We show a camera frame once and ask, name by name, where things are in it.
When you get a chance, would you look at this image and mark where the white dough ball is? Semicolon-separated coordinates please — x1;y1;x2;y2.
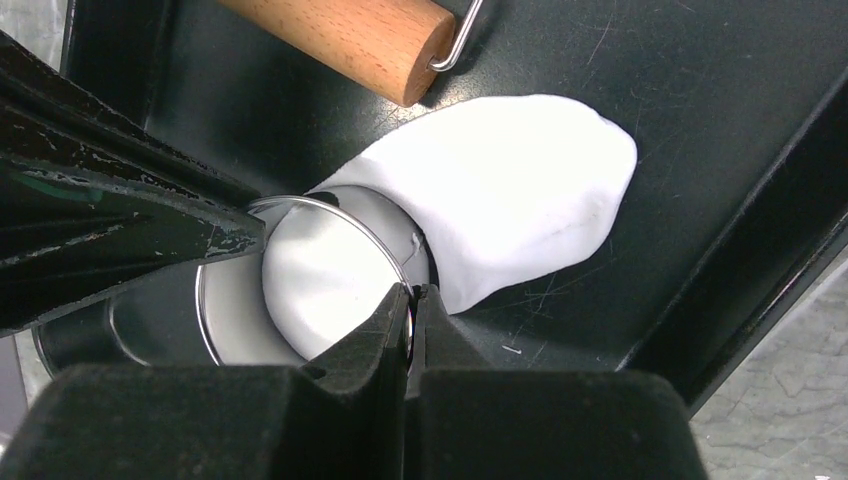
324;95;638;314

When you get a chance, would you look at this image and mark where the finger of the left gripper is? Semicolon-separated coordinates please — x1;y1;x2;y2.
1;35;265;336

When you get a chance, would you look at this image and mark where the metal ring cutter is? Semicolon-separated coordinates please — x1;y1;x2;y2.
108;195;310;366

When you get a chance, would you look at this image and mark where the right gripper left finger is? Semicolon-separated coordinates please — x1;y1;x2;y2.
1;286;409;479

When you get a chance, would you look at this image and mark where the black baking tray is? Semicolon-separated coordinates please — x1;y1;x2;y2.
61;1;847;406

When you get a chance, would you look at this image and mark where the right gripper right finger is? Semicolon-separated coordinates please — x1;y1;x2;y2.
404;285;707;479

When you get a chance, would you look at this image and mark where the wooden double-ended dough roller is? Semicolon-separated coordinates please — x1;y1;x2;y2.
222;0;484;107

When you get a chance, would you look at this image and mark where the cut round dough wrapper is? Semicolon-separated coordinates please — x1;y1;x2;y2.
262;186;431;360

